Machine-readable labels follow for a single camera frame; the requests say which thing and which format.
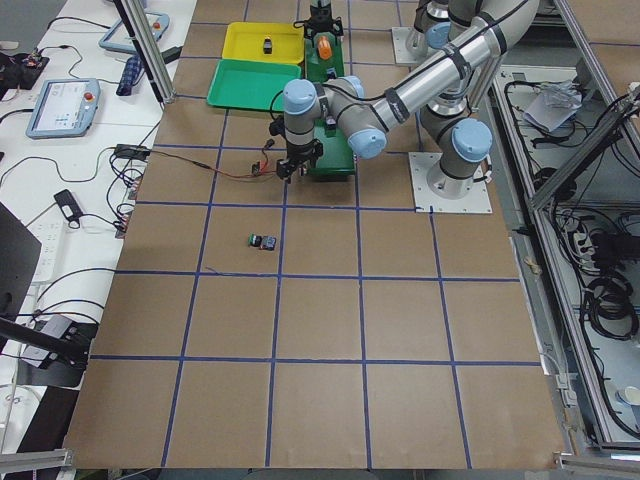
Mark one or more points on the blue teach pendant near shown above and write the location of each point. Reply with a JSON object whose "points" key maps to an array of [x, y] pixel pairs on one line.
{"points": [[65, 108]]}

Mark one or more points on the green push button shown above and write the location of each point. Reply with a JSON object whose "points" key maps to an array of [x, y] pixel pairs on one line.
{"points": [[262, 242], [330, 126]]}

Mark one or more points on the black gripper near buttons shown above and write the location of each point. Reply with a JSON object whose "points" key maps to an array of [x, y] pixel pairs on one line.
{"points": [[299, 155]]}

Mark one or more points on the silver robot arm near trays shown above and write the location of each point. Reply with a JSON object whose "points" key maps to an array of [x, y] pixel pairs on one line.
{"points": [[431, 26]]}

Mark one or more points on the black gripper near trays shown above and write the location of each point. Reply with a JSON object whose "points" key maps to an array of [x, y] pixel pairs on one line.
{"points": [[322, 13]]}

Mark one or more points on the blue checkered folded umbrella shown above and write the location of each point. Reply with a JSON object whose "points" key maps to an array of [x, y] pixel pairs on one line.
{"points": [[130, 76]]}

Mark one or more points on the green conveyor belt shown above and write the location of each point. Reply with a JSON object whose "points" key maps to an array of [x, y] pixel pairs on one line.
{"points": [[337, 159]]}

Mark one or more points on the silver robot arm near conveyor start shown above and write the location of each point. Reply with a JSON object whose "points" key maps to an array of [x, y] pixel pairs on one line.
{"points": [[479, 32]]}

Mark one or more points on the plain orange cylinder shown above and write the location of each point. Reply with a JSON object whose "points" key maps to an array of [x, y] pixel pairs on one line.
{"points": [[324, 47]]}

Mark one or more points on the yellow plastic tray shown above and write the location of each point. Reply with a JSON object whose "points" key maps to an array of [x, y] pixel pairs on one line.
{"points": [[243, 41]]}

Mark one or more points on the green plastic tray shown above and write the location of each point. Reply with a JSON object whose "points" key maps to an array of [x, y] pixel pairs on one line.
{"points": [[249, 85]]}

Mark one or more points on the aluminium frame post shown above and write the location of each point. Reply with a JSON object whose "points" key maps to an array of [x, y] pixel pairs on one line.
{"points": [[135, 21]]}

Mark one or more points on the black power adapter box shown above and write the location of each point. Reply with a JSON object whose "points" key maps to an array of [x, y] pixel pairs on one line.
{"points": [[131, 152]]}

